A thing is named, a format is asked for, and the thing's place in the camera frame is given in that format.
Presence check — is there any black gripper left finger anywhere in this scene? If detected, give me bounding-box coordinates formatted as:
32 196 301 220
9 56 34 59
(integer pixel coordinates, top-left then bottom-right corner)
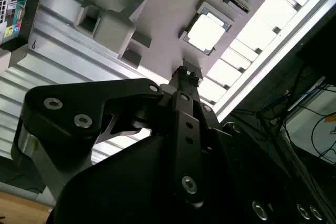
10 65 207 208

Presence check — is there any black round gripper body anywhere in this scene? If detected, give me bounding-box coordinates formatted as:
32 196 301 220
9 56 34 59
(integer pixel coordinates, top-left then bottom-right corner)
51 121 329 224

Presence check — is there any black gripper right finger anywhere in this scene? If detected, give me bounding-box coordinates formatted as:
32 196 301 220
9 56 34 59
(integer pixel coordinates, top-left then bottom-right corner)
187 71 221 154

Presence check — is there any silver square CPU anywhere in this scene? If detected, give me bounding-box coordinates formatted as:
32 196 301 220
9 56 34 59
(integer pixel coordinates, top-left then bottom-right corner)
183 11 233 53

